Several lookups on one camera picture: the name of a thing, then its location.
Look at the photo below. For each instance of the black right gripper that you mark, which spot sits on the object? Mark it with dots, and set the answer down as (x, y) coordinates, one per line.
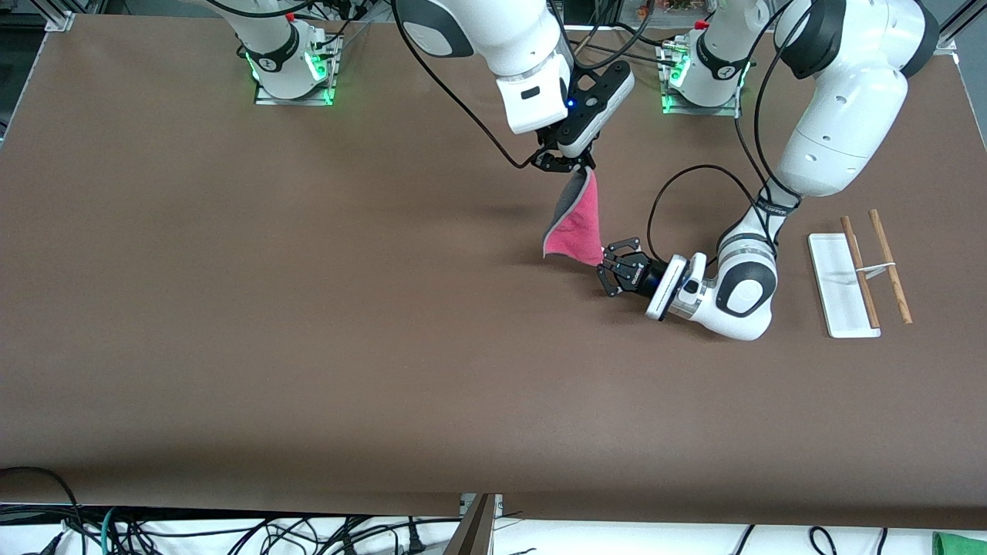
(557, 161)

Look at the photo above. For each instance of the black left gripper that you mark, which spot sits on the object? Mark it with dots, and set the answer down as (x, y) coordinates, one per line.
(642, 277)

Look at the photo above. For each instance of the pink and grey towel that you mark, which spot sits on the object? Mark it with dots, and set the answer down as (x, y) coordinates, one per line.
(578, 227)

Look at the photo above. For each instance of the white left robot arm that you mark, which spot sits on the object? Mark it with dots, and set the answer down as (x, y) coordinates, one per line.
(840, 116)

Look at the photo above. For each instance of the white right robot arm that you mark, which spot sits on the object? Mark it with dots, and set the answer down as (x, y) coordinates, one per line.
(509, 38)

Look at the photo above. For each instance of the white wooden towel rack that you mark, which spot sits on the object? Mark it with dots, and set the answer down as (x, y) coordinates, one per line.
(840, 301)

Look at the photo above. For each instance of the orange background objects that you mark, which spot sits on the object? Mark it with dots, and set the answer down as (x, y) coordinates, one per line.
(646, 9)

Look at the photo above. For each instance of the green cloth object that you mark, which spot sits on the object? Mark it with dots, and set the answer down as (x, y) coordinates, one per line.
(960, 545)

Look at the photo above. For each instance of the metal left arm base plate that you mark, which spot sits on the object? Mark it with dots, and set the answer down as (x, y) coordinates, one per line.
(702, 110)

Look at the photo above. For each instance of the metal table bracket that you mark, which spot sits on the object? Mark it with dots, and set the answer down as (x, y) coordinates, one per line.
(474, 532)

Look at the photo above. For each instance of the aluminium frame profile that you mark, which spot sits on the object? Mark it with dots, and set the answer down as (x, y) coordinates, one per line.
(956, 27)
(60, 21)

